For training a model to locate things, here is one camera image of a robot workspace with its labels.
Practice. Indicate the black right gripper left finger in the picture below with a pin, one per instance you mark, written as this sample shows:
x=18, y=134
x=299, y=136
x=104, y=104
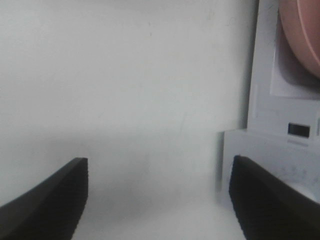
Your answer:
x=52, y=209

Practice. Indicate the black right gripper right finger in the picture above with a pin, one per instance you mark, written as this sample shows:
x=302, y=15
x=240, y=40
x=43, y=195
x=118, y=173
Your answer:
x=269, y=209

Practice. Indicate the pink plate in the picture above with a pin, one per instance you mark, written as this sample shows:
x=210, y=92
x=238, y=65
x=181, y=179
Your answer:
x=300, y=21

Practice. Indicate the white microwave oven body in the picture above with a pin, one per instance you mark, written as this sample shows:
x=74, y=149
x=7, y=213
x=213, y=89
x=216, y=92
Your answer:
x=283, y=121

